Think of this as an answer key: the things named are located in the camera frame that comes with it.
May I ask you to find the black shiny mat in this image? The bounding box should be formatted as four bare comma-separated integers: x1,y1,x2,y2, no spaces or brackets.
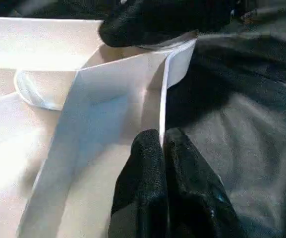
0,0,286,238

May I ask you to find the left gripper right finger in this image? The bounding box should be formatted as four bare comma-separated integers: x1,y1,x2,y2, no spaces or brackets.
164,127,245,238

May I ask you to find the white plastic table top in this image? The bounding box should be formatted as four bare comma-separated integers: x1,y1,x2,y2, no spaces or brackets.
0,15,200,238

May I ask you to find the white plastic table leg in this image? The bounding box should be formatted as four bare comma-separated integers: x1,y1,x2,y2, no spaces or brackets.
137,30,200,53

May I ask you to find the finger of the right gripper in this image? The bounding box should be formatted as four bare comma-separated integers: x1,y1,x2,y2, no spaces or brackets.
99,0,235,50

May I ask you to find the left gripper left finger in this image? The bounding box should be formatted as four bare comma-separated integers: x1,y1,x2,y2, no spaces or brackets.
107,128,170,238

